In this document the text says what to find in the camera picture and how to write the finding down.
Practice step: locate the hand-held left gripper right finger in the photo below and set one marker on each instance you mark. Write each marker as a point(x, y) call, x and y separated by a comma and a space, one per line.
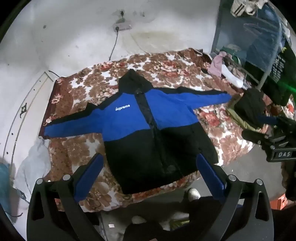
point(210, 176)

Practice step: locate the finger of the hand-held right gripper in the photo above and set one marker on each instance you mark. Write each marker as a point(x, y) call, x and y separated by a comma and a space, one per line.
point(253, 136)
point(267, 120)

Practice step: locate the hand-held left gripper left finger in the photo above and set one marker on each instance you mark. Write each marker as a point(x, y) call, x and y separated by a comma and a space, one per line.
point(90, 176)

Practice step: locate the blue and black jacket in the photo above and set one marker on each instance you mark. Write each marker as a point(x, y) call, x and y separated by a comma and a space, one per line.
point(138, 143)

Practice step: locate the black folded garment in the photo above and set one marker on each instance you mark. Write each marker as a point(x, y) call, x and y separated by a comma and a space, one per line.
point(249, 106)

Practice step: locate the white shoe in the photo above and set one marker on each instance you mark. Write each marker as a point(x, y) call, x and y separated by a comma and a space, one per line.
point(138, 219)
point(193, 194)

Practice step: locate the floral blanket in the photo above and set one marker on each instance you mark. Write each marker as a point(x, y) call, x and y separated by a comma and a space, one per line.
point(76, 148)

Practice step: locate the black printed hanging jacket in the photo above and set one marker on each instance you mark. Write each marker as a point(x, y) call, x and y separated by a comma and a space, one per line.
point(277, 76)

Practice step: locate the grey metal pole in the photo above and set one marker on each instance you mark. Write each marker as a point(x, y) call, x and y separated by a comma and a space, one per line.
point(270, 64)

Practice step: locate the white cloth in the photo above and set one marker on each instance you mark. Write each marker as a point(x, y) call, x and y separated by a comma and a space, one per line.
point(231, 76)

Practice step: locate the orange box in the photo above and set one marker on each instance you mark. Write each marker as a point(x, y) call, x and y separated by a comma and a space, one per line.
point(277, 201)

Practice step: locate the pink cloth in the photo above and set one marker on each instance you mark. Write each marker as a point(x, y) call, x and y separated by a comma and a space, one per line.
point(217, 64)

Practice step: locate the teal cloth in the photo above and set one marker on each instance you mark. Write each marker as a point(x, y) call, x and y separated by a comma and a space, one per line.
point(5, 185)

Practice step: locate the blue mesh net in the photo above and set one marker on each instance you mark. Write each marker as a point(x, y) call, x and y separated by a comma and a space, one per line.
point(231, 23)

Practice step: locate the white striped jacket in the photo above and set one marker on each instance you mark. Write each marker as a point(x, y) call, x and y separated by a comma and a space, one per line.
point(240, 8)

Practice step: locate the white power strip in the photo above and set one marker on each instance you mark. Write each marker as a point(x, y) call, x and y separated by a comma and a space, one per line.
point(122, 26)

